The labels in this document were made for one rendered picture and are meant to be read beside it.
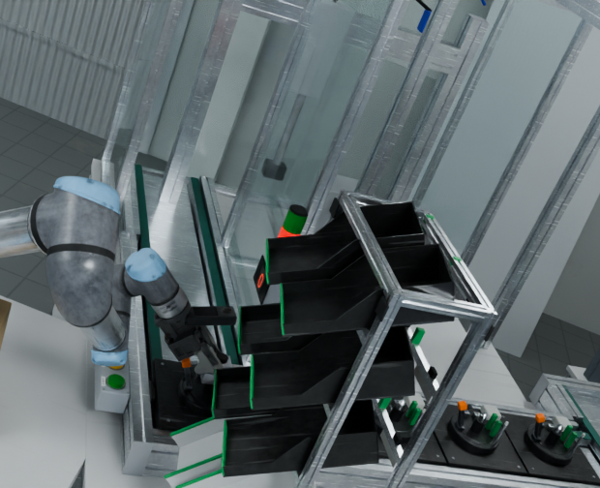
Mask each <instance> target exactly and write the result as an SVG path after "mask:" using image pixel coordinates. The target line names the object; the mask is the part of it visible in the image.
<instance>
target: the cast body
mask: <svg viewBox="0 0 600 488"><path fill-rule="evenodd" d="M216 355H217V357H218V358H219V359H220V361H221V363H222V365H223V366H224V367H225V368H232V364H231V360H230V356H229V355H226V354H224V353H222V352H218V353H216ZM214 376H215V372H210V373H205V374H201V375H200V377H201V383H207V384H213V385H214Z"/></svg>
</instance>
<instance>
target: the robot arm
mask: <svg viewBox="0 0 600 488"><path fill-rule="evenodd" d="M53 188H54V192H53V193H49V194H45V195H41V196H39V197H38V198H37V199H36V200H35V201H34V203H33V204H32V205H30V206H25V207H20V208H16V209H11V210H6V211H1V212H0V258H5V257H11V256H17V255H23V254H29V253H35V252H40V251H42V252H43V253H44V254H46V276H47V280H48V285H49V288H50V291H51V295H52V298H53V300H54V303H55V305H56V307H57V309H58V311H59V313H60V314H61V316H62V317H63V318H64V319H65V320H66V321H67V322H68V323H69V324H71V325H73V326H76V327H79V328H80V330H81V331H82V332H83V333H84V334H85V336H86V337H87V338H88V339H89V341H90V342H91V343H92V349H91V352H92V362H93V363H95V364H97V365H102V366H121V365H123V364H125V363H126V361H127V354H128V351H129V348H128V344H129V331H130V318H131V306H132V297H135V296H140V295H144V296H145V298H146V299H147V301H148V302H149V303H150V305H151V306H152V307H153V309H154V310H155V312H156V313H155V314H154V319H155V324H156V326H157V327H160V328H161V330H162V331H163V333H164V334H165V340H166V341H165V342H166V343H167V346H168V347H169V349H170V350H171V351H172V353H173V354H174V356H175V357H176V359H177V360H178V361H181V360H183V359H185V358H189V357H191V356H193V355H197V358H198V359H199V363H198V364H197V365H196V366H195V372H196V373H197V374H199V375H201V374H205V373H210V372H215V369H222V368H224V366H223V365H222V363H221V361H220V359H219V358H218V357H217V355H216V353H218V352H220V350H219V348H218V346H217V344H216V342H215V340H214V338H213V336H212V335H211V333H210V331H209V330H208V328H207V326H206V325H235V324H236V320H237V317H236V314H235V311H234V308H233V307H232V306H191V303H190V302H189V300H188V297H187V295H186V294H185V293H184V292H183V290H182V289H181V287H180V286H179V284H178V283H177V281H176V280H175V278H174V277H173V275H172V274H171V272H170V271H169V269H168V268H167V266H166V263H165V261H164V260H163V259H162V258H161V257H160V256H159V254H158V253H157V252H156V251H155V250H154V249H152V248H143V249H140V250H139V251H136V252H134V253H133V254H131V255H130V256H129V257H128V259H127V261H126V263H122V264H115V253H116V241H117V230H118V219H119V215H120V211H119V201H120V198H119V195H118V193H117V192H116V190H115V189H113V188H112V187H110V186H109V185H107V184H106V183H103V182H101V181H97V180H94V179H90V178H85V177H78V176H64V177H60V178H58V179H57V180H56V181H55V185H53ZM168 340H169V341H168Z"/></svg>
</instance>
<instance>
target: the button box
mask: <svg viewBox="0 0 600 488"><path fill-rule="evenodd" d="M113 374H117V375H120V376H122V377H123V378H124V379H125V384H124V386H123V387H121V388H114V387H111V386H110V385H109V384H108V383H107V379H108V377H109V376H110V375H113ZM130 396H131V390H130V373H129V356H128V355H127V361H126V363H125V364H124V365H123V367H122V368H120V369H114V368H111V367H109V366H102V365H97V364H95V410H96V411H103V412H117V413H125V410H126V407H127V405H128V402H129V399H130Z"/></svg>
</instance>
